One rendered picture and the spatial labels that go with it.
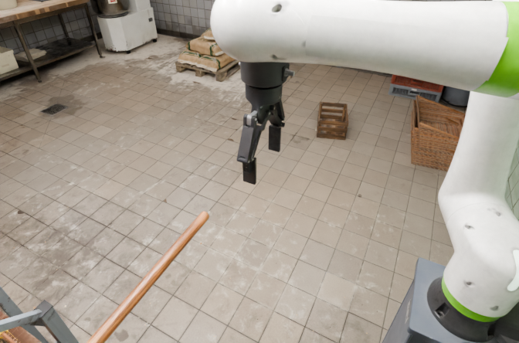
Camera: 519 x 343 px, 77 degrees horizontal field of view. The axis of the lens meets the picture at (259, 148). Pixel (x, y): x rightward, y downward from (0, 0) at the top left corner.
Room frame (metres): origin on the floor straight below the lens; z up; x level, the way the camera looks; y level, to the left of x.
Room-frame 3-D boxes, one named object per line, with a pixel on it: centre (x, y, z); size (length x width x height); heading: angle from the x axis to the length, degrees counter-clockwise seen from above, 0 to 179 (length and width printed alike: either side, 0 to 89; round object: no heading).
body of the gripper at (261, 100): (0.60, -0.01, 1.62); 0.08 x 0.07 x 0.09; 154
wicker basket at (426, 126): (2.56, -1.69, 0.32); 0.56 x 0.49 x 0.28; 161
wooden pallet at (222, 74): (4.89, 0.60, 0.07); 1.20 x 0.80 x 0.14; 153
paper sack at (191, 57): (4.71, 0.90, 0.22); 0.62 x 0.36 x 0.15; 158
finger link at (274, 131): (0.66, -0.04, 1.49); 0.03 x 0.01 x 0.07; 64
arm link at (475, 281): (0.40, -0.47, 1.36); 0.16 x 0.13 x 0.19; 169
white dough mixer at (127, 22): (5.60, 2.26, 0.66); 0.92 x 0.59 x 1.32; 153
